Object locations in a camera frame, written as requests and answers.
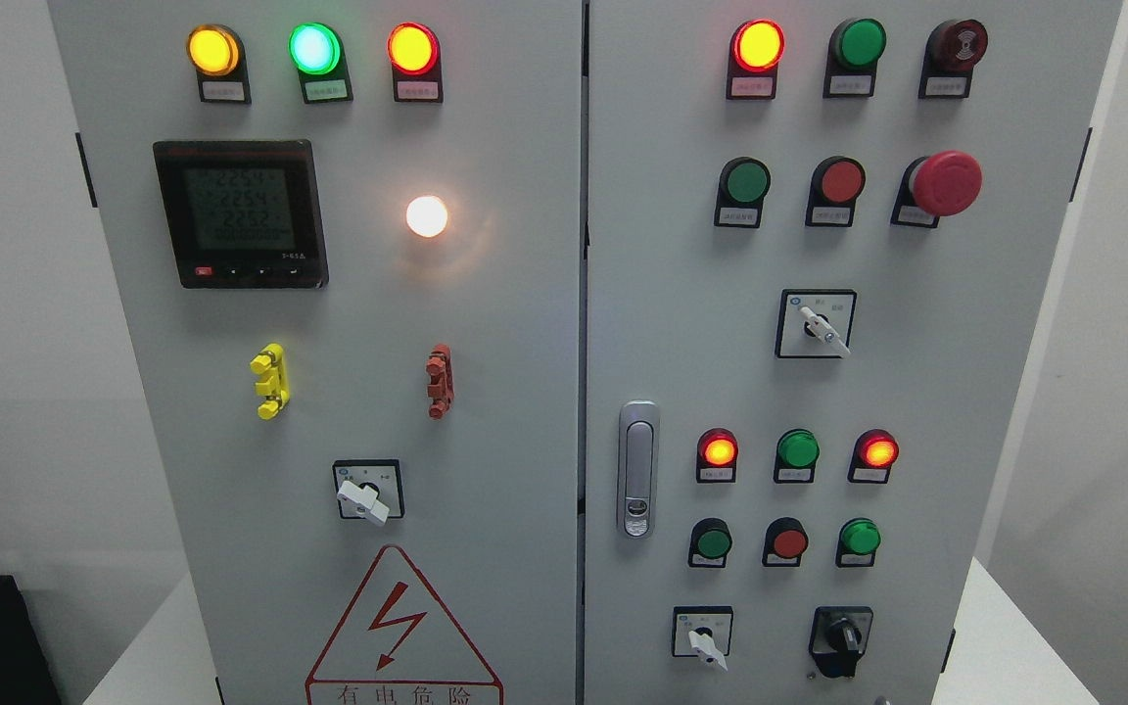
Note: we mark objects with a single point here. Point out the black knob selector switch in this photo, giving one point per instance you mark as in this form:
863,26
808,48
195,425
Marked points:
838,639

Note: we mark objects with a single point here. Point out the grey electrical cabinet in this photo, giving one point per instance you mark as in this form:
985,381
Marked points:
578,148

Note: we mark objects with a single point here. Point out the red terminal connector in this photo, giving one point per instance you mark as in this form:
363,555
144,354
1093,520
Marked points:
439,388

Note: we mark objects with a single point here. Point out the red amber light lower left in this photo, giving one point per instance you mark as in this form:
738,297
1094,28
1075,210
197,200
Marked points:
716,457

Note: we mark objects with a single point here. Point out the white glowing indicator light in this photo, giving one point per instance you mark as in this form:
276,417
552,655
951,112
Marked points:
427,216

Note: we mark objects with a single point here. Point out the green push button lower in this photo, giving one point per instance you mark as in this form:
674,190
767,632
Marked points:
709,544

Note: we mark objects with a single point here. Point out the green push button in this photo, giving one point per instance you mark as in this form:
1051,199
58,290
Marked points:
709,544
742,187

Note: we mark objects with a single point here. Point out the green push button upper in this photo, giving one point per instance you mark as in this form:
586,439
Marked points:
742,187

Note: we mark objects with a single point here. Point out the green indicator light lower middle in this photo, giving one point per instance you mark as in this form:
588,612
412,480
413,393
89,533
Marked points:
796,456

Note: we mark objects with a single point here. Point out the red push button lower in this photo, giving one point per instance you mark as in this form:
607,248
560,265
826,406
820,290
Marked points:
785,542

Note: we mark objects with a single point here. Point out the red push button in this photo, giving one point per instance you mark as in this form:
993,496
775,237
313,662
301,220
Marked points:
785,542
835,186

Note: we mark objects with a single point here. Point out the yellow terminal connector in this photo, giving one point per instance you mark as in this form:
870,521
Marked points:
269,365

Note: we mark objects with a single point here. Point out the red push button upper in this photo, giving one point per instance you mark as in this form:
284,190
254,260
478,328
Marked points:
835,186

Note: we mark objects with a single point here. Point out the red indicator light lower right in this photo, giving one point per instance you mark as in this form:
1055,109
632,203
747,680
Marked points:
873,457

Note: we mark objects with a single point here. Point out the red lightning warning sticker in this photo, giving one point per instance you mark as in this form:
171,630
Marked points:
397,643

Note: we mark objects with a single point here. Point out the red-rimmed amber indicator light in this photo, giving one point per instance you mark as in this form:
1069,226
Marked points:
415,56

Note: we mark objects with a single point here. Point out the green indicator light bottom right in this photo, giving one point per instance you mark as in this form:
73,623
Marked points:
857,543

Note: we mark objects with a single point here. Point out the black digital power meter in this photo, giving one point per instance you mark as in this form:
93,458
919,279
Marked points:
243,214

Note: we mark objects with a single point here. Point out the red amber light right door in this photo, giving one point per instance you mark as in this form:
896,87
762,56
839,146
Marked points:
754,53

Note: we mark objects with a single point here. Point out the green lit indicator light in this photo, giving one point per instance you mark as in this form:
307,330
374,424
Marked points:
320,61

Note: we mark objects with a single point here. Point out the red emergency stop button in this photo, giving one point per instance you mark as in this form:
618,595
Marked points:
937,186

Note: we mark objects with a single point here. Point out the green indicator light top right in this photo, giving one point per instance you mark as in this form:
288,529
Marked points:
854,48

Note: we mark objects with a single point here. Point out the yellow indicator light top left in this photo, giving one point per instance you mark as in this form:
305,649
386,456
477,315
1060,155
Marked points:
219,59

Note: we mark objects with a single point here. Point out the dark red buzzer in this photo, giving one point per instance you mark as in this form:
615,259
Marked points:
951,53

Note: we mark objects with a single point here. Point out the silver door handle lock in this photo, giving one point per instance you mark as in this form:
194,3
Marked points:
638,438

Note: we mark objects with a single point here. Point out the white selector switch left door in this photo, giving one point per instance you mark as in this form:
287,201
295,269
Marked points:
369,489

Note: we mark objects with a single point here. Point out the white selector switch upper right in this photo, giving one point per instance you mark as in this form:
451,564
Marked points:
815,323

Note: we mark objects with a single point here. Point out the white selector switch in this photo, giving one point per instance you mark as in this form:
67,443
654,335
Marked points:
815,323
703,633

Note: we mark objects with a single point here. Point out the white selector switch bottom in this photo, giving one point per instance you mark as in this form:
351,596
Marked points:
703,633

